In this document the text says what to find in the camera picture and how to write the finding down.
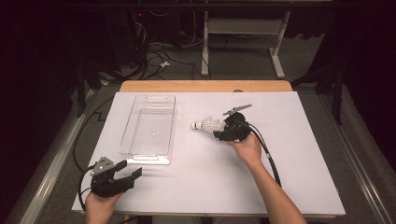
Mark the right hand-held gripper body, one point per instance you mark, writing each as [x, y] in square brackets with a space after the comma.
[238, 127]

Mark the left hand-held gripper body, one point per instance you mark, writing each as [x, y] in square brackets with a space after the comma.
[104, 182]

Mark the white shuttlecock with blue band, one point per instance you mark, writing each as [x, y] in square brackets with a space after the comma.
[196, 125]
[219, 126]

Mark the clear plastic bin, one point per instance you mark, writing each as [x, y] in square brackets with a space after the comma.
[149, 130]

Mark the person's right hand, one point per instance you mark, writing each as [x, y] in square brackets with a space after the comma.
[249, 151]

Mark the person's left hand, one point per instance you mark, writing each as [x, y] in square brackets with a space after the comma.
[99, 210]

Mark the wooden table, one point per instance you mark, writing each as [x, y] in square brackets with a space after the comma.
[202, 86]

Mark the black metal stand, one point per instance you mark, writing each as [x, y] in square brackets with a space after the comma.
[80, 90]
[337, 93]

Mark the white plug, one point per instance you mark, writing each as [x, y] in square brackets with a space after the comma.
[165, 64]

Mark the dark curtain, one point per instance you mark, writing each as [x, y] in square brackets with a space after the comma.
[370, 62]
[31, 77]

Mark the dark equipment rack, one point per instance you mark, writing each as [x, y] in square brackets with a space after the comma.
[124, 34]

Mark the aluminium floor rail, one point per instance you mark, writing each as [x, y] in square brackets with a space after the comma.
[53, 165]
[358, 161]

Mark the white metal stand frame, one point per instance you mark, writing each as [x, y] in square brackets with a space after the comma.
[243, 26]

